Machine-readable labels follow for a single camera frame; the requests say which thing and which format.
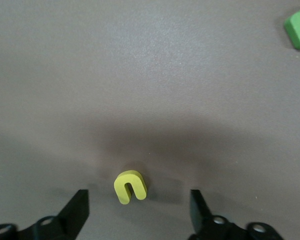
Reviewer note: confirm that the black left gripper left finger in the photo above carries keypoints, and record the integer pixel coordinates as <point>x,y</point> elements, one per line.
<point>72,215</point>

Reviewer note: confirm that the yellow foam letter u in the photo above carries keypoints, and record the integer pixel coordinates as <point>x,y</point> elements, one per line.
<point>121,187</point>

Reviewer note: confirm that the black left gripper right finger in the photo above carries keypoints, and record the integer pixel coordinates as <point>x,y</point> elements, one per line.
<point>202,220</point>

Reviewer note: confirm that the green foam letter u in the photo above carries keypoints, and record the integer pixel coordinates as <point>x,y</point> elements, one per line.
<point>296,27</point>

